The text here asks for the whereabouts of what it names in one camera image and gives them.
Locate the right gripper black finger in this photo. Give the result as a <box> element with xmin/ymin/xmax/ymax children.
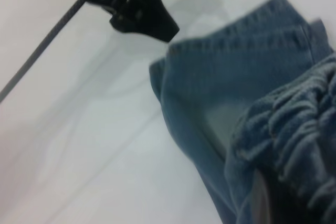
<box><xmin>250</xmin><ymin>171</ymin><xmax>310</xmax><ymax>224</ymax></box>

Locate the blue denim shorts basketball print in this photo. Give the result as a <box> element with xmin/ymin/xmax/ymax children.
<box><xmin>149</xmin><ymin>0</ymin><xmax>336</xmax><ymax>224</ymax></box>

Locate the black braided cable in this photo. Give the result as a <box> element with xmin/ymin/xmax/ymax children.
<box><xmin>0</xmin><ymin>0</ymin><xmax>89</xmax><ymax>104</ymax></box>

